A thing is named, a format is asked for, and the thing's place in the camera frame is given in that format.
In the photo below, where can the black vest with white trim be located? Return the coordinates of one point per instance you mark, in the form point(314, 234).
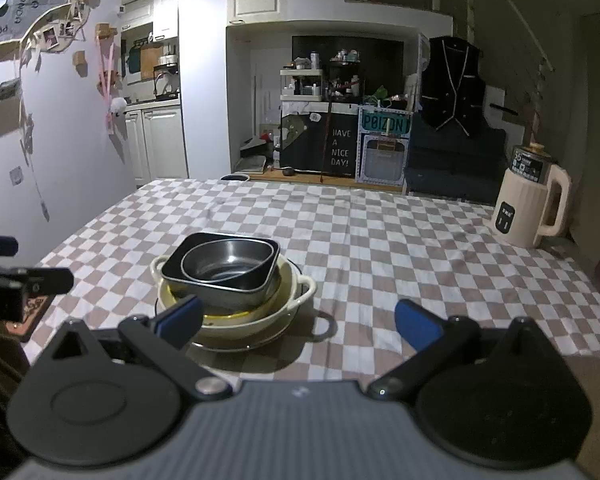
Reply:
point(452, 85)

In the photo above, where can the floral ceramic bowl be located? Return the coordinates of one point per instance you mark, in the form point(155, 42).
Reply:
point(230, 316)

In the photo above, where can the grey flat tray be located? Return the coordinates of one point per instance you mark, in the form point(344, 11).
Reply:
point(252, 162)

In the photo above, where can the black shelf with bottles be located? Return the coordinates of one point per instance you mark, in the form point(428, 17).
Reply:
point(345, 75)

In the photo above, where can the pink hanging ribbon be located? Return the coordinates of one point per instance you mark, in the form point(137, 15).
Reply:
point(110, 80)

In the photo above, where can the red patterned coaster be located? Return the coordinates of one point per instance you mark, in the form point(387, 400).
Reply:
point(30, 312)

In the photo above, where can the white kitchen wall cabinets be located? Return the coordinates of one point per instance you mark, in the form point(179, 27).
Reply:
point(150, 12)

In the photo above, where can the brown white checkered tablecloth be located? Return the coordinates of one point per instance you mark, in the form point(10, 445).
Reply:
point(380, 260)

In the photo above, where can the teal lettered sign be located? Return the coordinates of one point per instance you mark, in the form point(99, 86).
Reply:
point(385, 124)

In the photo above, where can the white kitchen base cabinets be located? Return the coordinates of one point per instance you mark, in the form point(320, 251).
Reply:
point(155, 145)

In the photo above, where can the white shelf rack with bottles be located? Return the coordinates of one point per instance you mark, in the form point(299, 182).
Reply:
point(302, 85)

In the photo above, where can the grey waste bin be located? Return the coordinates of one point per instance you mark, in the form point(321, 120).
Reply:
point(235, 177)

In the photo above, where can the white plate with dark rim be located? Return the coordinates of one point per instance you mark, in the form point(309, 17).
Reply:
point(240, 345)

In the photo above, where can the low white drawer cabinet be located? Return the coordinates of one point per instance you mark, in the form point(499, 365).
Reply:
point(320, 179)

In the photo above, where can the white framed storage box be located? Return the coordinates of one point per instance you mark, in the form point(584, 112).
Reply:
point(382, 157)

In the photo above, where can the cream electric kettle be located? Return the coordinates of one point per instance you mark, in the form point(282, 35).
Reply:
point(520, 205)

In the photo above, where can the small square steel container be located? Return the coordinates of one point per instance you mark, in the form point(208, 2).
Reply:
point(225, 265)

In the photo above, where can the black lettered board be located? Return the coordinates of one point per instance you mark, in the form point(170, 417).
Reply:
point(337, 147)

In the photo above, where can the white stair handrail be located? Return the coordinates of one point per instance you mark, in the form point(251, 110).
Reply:
point(520, 25)

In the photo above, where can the large rectangular steel container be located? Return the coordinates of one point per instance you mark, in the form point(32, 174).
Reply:
point(220, 296)

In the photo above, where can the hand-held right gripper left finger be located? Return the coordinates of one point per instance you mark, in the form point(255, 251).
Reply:
point(180, 317)

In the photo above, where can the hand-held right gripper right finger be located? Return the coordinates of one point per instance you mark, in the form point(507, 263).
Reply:
point(415, 325)

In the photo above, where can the wall photo collage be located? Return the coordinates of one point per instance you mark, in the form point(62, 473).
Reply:
point(30, 10)

